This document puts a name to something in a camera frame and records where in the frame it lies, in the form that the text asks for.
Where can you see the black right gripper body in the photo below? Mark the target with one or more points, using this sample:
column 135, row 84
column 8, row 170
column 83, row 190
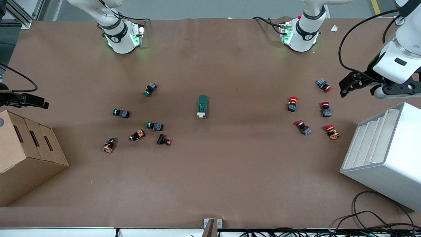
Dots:
column 13, row 98

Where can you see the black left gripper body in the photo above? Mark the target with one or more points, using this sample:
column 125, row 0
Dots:
column 367, row 77

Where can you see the green load switch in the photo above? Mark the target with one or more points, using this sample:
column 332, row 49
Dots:
column 202, row 107

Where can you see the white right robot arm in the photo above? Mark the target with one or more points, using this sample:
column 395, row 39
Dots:
column 121, row 42

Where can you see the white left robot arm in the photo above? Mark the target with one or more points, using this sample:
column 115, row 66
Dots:
column 302, row 39

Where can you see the red mushroom button blue block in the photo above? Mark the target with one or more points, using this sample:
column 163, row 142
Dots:
column 326, row 110
column 303, row 127
column 324, row 85

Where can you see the red mushroom button orange block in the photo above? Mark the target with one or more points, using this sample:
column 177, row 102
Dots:
column 332, row 132
column 292, row 104

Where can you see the white paper scrap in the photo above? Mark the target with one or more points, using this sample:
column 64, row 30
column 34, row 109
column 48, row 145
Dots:
column 334, row 28

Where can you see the brown cardboard box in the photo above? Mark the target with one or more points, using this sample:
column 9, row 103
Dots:
column 23, row 158

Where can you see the white slotted rack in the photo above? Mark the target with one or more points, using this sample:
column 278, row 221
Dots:
column 388, row 154

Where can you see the black push button orange block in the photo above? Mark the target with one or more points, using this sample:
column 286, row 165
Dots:
column 109, row 145
column 137, row 135

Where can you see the green push button blue block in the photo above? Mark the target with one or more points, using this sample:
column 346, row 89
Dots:
column 155, row 126
column 121, row 113
column 150, row 89

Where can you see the black push button red lens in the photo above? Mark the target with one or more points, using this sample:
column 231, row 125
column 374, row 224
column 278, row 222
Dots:
column 163, row 139

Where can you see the aluminium frame profile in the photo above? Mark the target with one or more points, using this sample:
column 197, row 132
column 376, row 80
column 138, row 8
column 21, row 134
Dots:
column 19, row 14
column 399, row 20

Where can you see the white table edge rail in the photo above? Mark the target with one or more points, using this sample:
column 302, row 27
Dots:
column 98, row 232

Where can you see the grey metal bracket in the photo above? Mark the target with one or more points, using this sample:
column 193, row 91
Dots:
column 212, row 225

